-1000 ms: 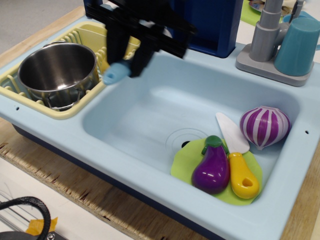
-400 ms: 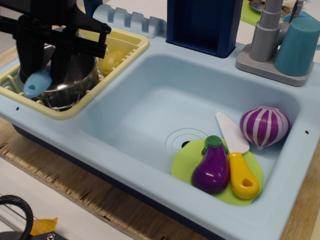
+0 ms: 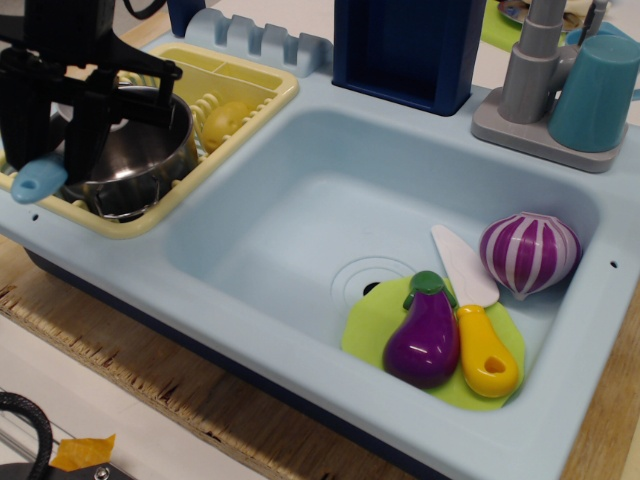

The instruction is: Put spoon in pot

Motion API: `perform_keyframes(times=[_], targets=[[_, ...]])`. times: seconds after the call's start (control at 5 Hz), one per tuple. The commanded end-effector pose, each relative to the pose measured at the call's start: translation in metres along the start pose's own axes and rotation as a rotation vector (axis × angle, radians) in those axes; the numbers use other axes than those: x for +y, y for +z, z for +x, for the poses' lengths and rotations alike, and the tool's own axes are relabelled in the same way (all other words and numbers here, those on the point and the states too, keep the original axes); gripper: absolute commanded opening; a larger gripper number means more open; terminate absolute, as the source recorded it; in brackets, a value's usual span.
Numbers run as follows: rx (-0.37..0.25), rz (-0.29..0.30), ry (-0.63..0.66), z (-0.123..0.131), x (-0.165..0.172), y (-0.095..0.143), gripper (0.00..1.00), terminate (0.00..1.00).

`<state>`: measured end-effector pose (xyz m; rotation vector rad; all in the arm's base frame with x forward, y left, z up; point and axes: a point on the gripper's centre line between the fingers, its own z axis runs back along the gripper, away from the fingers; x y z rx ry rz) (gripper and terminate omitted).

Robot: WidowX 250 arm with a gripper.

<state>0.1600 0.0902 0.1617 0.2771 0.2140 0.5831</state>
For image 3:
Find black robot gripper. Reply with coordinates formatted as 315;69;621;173
1;1;182;184

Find white spoon blue handle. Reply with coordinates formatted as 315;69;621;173
11;134;69;204

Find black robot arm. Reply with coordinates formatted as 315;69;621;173
1;1;182;184

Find stainless steel pot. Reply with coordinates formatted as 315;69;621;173
61;95;198;222

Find yellow toy potato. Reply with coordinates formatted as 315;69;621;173
201;101;251;153

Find yellow dish rack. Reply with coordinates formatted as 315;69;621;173
36;42;299;239

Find light blue toy sink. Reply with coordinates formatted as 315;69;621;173
0;7;640;480

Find yellow tape piece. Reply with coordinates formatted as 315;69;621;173
49;434;116;473

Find dark blue plastic box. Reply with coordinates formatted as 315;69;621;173
168;1;485;116

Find green plastic plate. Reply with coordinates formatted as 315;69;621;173
341;277;526;411

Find purple toy eggplant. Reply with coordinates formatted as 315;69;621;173
383;271;460;389

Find grey toy faucet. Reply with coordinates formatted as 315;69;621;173
471;1;620;173

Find purple striped toy onion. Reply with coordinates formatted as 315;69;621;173
479;212;582;301

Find teal plastic cup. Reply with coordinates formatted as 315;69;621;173
548;35;639;153

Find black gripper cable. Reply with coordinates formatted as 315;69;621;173
122;0;166;20

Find black braided cable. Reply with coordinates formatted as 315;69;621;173
0;391;54;480

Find white knife yellow handle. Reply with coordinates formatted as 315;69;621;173
431;225;519;398

